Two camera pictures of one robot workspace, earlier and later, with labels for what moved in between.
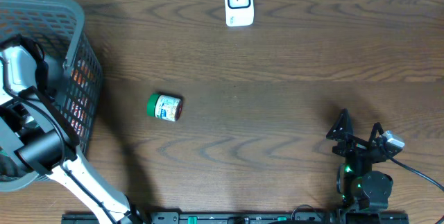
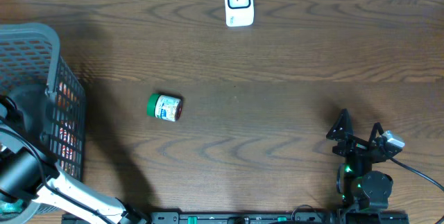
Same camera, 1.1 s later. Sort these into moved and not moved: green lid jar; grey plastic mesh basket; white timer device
Moved: grey plastic mesh basket
Not moved: white timer device; green lid jar
